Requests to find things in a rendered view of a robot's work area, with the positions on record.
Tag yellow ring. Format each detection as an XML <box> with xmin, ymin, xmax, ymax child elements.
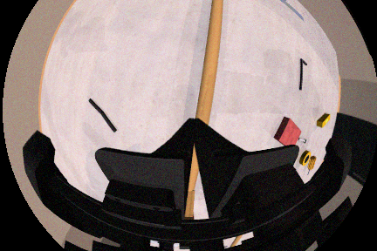
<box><xmin>299</xmin><ymin>149</ymin><xmax>311</xmax><ymax>166</ymax></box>

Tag long tan scraper with grey crossbar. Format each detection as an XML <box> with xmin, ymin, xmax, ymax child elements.
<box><xmin>230</xmin><ymin>235</ymin><xmax>242</xmax><ymax>247</ymax></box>

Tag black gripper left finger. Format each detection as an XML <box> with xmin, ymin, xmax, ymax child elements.
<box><xmin>94</xmin><ymin>118</ymin><xmax>195</xmax><ymax>220</ymax></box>

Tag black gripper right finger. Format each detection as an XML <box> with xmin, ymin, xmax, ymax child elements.
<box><xmin>193</xmin><ymin>118</ymin><xmax>300</xmax><ymax>218</ymax></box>

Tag red rectangular block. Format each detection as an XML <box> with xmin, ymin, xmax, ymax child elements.
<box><xmin>273</xmin><ymin>117</ymin><xmax>301</xmax><ymax>146</ymax></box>

